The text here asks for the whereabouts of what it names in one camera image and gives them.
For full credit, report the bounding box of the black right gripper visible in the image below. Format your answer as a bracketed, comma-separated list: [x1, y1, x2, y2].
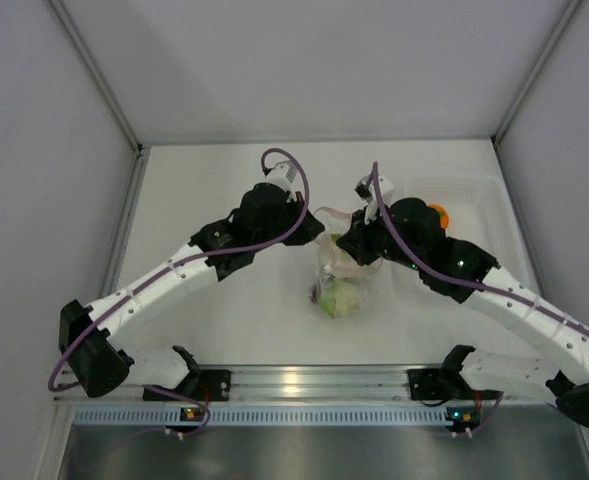
[337, 202, 425, 272]

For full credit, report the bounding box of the clear zip top bag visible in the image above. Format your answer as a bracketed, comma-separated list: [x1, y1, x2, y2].
[310, 206, 382, 319]

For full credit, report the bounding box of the fake orange persimmon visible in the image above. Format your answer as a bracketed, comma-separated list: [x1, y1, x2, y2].
[428, 203, 450, 230]

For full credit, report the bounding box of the fake white cauliflower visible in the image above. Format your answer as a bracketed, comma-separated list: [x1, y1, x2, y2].
[318, 251, 370, 318]

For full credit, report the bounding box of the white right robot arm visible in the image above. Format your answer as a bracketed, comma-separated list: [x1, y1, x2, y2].
[337, 198, 589, 428]

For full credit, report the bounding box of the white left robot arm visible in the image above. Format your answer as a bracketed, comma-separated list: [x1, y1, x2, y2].
[55, 182, 323, 400]

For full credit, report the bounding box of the fake red grape bunch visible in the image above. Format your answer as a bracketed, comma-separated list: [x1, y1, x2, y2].
[309, 282, 323, 304]

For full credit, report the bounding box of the fake green apple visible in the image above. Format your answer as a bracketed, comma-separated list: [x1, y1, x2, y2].
[316, 281, 344, 318]

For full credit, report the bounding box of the white perforated plastic basket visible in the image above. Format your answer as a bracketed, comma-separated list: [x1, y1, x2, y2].
[402, 174, 532, 296]

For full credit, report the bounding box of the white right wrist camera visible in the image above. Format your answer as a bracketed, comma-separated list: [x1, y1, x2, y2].
[355, 174, 395, 224]

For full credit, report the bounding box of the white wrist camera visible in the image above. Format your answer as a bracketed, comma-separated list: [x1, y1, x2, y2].
[355, 174, 395, 224]
[264, 161, 298, 195]

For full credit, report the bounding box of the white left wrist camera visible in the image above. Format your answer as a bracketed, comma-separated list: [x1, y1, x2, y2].
[264, 161, 298, 195]

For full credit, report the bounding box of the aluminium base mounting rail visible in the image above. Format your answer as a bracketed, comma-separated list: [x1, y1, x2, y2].
[53, 363, 555, 404]

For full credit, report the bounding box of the white slotted cable duct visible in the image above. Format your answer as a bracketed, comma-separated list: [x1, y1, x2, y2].
[74, 405, 453, 427]

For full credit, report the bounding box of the aluminium frame rail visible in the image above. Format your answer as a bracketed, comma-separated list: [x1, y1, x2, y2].
[48, 0, 145, 153]

